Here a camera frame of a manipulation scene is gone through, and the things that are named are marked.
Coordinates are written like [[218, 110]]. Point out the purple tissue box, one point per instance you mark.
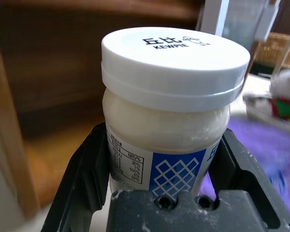
[[268, 147]]

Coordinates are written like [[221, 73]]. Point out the brown wooden cabinet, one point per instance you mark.
[[50, 60]]

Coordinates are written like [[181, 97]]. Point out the white plush toy red green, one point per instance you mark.
[[286, 96]]

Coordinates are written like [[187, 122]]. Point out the grey white upright frame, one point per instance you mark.
[[234, 19]]

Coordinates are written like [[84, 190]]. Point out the wicker basket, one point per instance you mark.
[[278, 50]]

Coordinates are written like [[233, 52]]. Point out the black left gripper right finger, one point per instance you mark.
[[251, 178]]

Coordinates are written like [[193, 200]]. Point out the white Kewpie mayonnaise jar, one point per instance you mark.
[[174, 116]]

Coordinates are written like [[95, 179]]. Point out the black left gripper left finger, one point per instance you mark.
[[79, 174]]

